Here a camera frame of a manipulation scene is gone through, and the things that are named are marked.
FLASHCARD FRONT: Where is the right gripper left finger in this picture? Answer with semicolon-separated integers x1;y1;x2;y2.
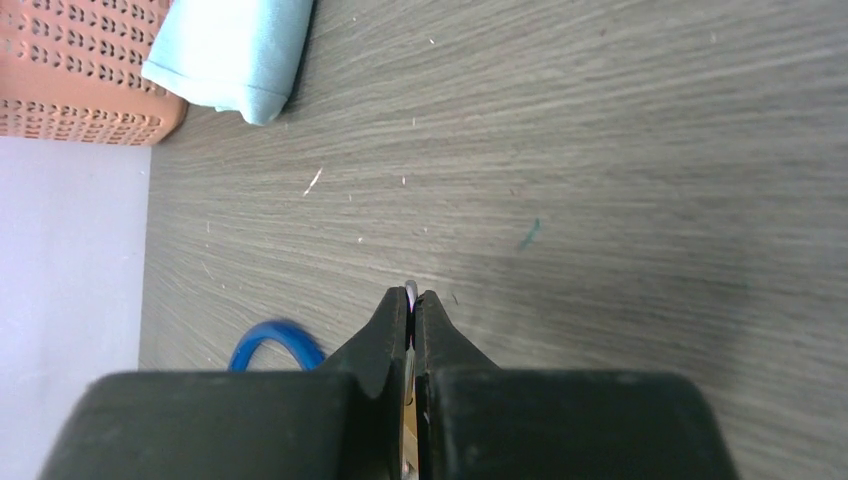
40;287;408;479

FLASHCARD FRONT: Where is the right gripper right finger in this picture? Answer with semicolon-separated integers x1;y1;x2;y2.
413;291;738;479

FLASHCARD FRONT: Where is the blue cable bike lock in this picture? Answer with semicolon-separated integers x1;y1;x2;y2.
227;320;326;372

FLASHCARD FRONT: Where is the folded light blue towel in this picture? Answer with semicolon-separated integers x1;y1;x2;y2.
141;0;314;126

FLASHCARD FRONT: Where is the pink plastic laundry basket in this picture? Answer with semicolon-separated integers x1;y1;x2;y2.
1;0;187;146

